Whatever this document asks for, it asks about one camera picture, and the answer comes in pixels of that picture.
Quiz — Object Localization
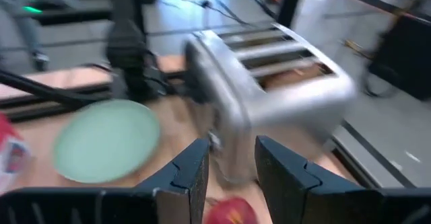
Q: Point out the stainless steel toaster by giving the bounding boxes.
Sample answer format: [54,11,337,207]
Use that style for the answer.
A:
[183,22,358,184]

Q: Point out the pale green plate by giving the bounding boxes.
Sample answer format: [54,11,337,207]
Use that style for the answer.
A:
[52,98,161,184]

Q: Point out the thick black cable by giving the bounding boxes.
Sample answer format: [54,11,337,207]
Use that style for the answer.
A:
[0,68,115,108]

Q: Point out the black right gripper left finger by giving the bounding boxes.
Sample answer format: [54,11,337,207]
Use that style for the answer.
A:
[0,138,210,224]

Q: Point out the red apple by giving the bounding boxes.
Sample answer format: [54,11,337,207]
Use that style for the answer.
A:
[204,196,259,224]

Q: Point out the red white cereal box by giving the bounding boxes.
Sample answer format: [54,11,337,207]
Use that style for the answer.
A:
[0,112,33,194]

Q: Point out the white paper towel roll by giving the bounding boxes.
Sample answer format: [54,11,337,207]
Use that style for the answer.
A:
[291,0,347,50]

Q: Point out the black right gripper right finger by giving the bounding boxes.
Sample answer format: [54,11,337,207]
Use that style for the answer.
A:
[255,135,431,224]

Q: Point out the brown toast slice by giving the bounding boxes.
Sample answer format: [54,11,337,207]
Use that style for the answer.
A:
[257,64,336,90]

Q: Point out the person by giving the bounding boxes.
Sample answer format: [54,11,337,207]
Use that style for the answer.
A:
[0,0,51,72]

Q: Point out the black cabinet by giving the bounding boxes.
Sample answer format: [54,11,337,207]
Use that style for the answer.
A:
[368,13,431,101]

